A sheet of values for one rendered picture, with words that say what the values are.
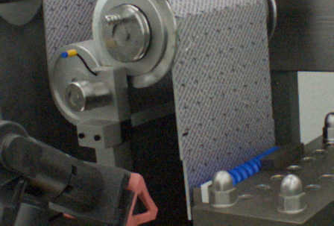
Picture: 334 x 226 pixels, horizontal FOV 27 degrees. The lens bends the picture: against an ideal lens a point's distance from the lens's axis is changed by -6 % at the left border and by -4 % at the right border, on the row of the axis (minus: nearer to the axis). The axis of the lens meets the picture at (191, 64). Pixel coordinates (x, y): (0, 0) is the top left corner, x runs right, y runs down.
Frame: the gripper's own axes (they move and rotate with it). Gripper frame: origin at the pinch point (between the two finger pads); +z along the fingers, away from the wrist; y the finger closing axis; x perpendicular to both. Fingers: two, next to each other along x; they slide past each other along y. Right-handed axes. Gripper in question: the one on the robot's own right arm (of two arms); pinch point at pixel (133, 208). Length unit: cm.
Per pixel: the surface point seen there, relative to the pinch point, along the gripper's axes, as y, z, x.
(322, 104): -111, 261, 105
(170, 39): 0.1, -1.7, 22.0
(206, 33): 0.0, 5.1, 26.0
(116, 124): -7.3, 0.9, 11.0
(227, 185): 7.9, 7.0, 6.1
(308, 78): -119, 253, 116
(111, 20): -5.9, -6.9, 22.3
